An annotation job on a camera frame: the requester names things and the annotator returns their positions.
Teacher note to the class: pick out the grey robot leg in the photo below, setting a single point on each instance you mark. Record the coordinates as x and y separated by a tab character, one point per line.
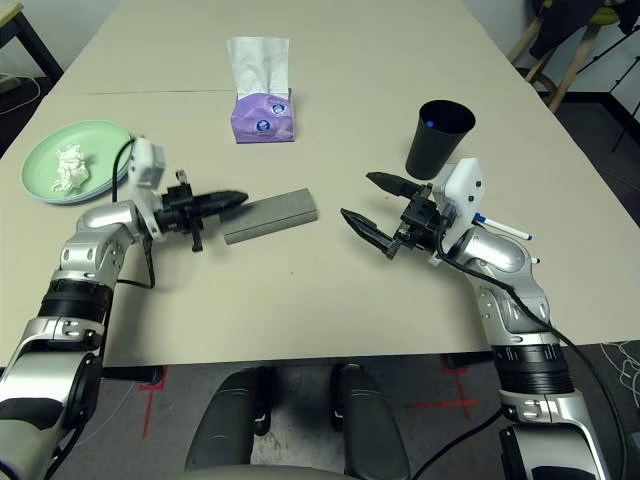
370	425
225	420

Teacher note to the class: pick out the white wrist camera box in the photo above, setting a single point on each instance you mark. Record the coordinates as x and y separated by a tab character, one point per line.
147	165
465	190

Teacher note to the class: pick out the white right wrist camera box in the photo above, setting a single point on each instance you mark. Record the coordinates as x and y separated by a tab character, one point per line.
465	190

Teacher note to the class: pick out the grey robot torso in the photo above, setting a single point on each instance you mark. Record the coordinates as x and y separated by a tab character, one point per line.
265	475

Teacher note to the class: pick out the dark jacket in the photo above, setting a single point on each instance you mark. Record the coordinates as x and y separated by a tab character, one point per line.
555	30

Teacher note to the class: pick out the black table foot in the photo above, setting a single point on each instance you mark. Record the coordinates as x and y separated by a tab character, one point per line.
135	375
470	361

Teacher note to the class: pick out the grey robot right leg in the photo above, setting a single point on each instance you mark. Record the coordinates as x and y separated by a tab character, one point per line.
370	425

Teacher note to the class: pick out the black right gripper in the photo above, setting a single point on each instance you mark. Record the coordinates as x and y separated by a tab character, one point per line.
422	220

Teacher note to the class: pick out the grey robot left leg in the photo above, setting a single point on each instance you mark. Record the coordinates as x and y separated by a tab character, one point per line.
225	420

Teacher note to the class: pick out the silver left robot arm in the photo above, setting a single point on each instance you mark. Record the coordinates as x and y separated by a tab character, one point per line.
75	310

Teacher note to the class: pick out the white tissue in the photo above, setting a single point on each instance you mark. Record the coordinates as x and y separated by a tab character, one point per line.
70	170

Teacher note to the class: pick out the wooden stool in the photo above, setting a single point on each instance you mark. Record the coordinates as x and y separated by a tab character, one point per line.
570	75

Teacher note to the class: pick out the black tripod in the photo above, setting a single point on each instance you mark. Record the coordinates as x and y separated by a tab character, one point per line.
622	95

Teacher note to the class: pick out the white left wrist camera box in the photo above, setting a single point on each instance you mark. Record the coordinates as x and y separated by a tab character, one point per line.
147	165

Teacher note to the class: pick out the purple tissue pack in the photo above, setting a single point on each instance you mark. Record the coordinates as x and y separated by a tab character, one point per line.
260	125

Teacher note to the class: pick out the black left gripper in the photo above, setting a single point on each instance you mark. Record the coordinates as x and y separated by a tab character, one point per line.
175	215

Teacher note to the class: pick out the grey power strip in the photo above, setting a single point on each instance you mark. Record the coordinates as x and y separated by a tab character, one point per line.
6	84

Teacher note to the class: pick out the black cup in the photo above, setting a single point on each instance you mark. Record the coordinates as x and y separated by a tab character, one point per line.
430	155

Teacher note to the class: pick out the grey glasses case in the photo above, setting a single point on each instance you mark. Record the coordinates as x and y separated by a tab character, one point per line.
280	212

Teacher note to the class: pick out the yellow green cushion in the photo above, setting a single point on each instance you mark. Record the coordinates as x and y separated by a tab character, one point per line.
605	15

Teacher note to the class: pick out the side desk with black frame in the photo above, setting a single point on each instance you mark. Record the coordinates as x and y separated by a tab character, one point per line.
10	12

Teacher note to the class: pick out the green plate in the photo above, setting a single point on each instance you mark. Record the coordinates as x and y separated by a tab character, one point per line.
105	145

